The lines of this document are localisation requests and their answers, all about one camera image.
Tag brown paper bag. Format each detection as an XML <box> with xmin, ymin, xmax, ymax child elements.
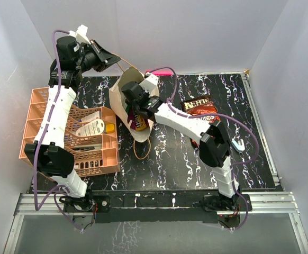
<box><xmin>108</xmin><ymin>54</ymin><xmax>160</xmax><ymax>160</ymax></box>

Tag yellow bottle cap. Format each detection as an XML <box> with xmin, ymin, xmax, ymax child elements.
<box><xmin>104</xmin><ymin>123</ymin><xmax>115</xmax><ymax>134</ymax></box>

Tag brown kettle chips bag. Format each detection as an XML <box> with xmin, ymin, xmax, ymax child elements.
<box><xmin>180</xmin><ymin>95</ymin><xmax>211</xmax><ymax>113</ymax></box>

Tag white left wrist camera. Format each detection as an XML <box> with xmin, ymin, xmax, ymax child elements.
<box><xmin>69</xmin><ymin>24</ymin><xmax>91</xmax><ymax>44</ymax></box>

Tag purple snack packet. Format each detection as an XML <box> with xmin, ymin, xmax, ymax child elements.
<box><xmin>127</xmin><ymin>110</ymin><xmax>136</xmax><ymax>130</ymax></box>

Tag small white blue clip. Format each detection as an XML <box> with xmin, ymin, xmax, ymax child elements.
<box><xmin>231</xmin><ymin>139</ymin><xmax>245</xmax><ymax>153</ymax></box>

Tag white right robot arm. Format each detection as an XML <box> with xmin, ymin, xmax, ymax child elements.
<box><xmin>121</xmin><ymin>81</ymin><xmax>241</xmax><ymax>211</ymax></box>

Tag yellow m&m candy bag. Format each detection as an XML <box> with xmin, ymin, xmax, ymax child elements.
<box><xmin>132</xmin><ymin>114</ymin><xmax>148</xmax><ymax>131</ymax></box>

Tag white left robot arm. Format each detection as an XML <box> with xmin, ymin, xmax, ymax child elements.
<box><xmin>24</xmin><ymin>31</ymin><xmax>121</xmax><ymax>211</ymax></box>

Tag white tube with label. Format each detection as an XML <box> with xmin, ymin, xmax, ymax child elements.
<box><xmin>75</xmin><ymin>119</ymin><xmax>105</xmax><ymax>137</ymax></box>

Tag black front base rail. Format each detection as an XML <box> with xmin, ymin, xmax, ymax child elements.
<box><xmin>93</xmin><ymin>190</ymin><xmax>218</xmax><ymax>224</ymax></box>

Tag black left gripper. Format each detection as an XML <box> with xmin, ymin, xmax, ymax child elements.
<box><xmin>74</xmin><ymin>40</ymin><xmax>120</xmax><ymax>74</ymax></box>

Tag orange plastic organizer basket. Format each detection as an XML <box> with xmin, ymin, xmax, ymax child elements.
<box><xmin>19</xmin><ymin>87</ymin><xmax>120</xmax><ymax>178</ymax></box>

